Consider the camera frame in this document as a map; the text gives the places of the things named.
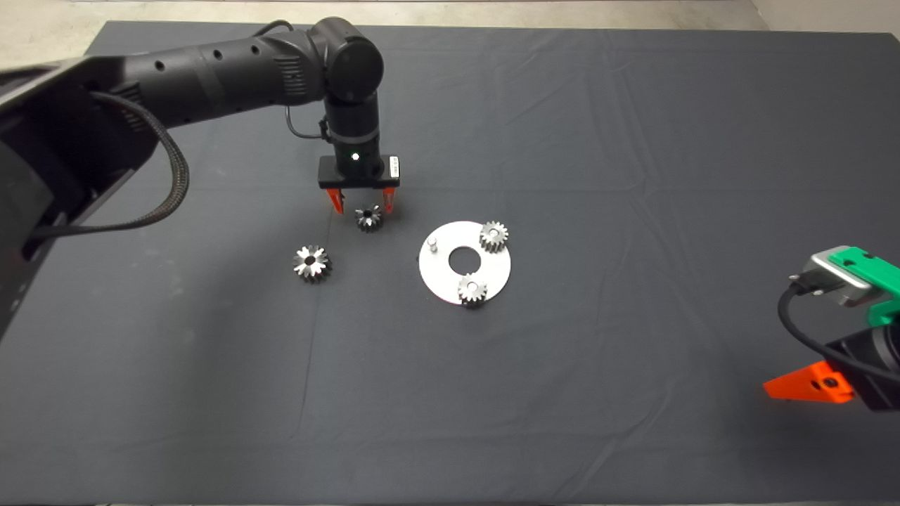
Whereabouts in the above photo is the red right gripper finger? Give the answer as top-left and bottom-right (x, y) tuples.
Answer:
(763, 362), (855, 403)

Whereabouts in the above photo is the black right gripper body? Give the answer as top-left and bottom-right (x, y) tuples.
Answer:
(823, 327), (900, 413)

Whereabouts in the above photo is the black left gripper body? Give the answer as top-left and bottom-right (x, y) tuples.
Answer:
(318, 155), (403, 190)

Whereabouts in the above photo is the larger steel gear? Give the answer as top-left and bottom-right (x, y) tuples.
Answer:
(292, 245), (333, 285)

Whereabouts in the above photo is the round metal plate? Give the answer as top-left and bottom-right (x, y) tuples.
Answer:
(418, 221), (512, 306)

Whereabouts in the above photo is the dark grey table cloth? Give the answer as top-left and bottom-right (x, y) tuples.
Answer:
(0, 21), (900, 505)

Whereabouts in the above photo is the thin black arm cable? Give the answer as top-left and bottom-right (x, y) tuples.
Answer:
(253, 20), (333, 143)

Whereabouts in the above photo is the bright green camera mount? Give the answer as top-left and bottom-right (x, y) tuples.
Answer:
(828, 246), (900, 327)

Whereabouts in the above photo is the black camera cable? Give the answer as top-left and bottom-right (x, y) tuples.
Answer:
(777, 274), (900, 386)

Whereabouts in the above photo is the silver camera box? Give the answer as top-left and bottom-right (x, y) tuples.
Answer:
(802, 253), (876, 308)

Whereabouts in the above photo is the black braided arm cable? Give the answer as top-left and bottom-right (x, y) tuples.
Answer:
(28, 91), (191, 240)

